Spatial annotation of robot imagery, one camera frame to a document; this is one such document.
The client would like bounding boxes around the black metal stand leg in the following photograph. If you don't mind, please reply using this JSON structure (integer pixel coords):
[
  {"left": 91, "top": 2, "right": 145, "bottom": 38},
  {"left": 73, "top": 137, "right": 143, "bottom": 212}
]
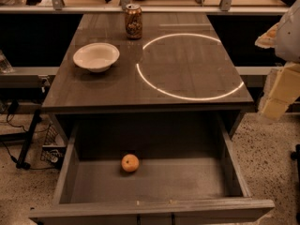
[{"left": 16, "top": 110, "right": 41, "bottom": 170}]

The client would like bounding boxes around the open grey wooden drawer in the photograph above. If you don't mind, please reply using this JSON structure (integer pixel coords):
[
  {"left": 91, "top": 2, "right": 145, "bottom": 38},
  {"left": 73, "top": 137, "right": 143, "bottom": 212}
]
[{"left": 29, "top": 112, "right": 275, "bottom": 225}]

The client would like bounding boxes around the white ceramic bowl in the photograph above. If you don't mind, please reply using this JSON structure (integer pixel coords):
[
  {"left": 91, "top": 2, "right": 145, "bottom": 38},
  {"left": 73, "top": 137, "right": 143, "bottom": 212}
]
[{"left": 73, "top": 43, "right": 120, "bottom": 73}]

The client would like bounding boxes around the clear plastic bottle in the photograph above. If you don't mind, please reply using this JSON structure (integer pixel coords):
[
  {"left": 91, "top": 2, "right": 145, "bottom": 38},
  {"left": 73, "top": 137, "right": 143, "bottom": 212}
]
[{"left": 0, "top": 50, "right": 14, "bottom": 73}]

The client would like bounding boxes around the brown soda can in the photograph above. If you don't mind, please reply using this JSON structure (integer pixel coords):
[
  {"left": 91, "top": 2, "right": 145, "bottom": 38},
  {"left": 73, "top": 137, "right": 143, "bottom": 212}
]
[{"left": 125, "top": 4, "right": 143, "bottom": 39}]

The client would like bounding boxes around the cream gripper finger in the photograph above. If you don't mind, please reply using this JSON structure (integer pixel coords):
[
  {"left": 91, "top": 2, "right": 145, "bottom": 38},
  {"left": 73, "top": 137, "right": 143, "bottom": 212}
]
[
  {"left": 259, "top": 63, "right": 300, "bottom": 121},
  {"left": 255, "top": 23, "right": 278, "bottom": 49}
]

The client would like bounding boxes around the orange fruit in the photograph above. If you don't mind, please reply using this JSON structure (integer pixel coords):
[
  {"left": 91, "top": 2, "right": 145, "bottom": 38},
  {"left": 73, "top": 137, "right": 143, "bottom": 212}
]
[{"left": 121, "top": 154, "right": 140, "bottom": 173}]

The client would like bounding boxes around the grey metal railing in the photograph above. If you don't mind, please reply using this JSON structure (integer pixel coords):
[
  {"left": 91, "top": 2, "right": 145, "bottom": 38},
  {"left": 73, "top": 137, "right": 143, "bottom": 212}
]
[{"left": 0, "top": 0, "right": 288, "bottom": 15}]

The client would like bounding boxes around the black wire basket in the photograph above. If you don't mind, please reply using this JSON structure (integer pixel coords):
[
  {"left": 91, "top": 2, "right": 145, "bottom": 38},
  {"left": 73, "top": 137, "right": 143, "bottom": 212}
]
[{"left": 40, "top": 125, "right": 67, "bottom": 169}]

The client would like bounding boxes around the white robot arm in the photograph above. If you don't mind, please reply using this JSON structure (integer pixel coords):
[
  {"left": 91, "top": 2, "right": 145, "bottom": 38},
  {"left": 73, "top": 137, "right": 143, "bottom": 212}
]
[{"left": 255, "top": 0, "right": 300, "bottom": 123}]

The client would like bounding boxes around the black floor cable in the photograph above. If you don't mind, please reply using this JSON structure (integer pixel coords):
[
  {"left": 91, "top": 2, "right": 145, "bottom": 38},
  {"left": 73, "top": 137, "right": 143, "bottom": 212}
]
[{"left": 0, "top": 100, "right": 51, "bottom": 171}]

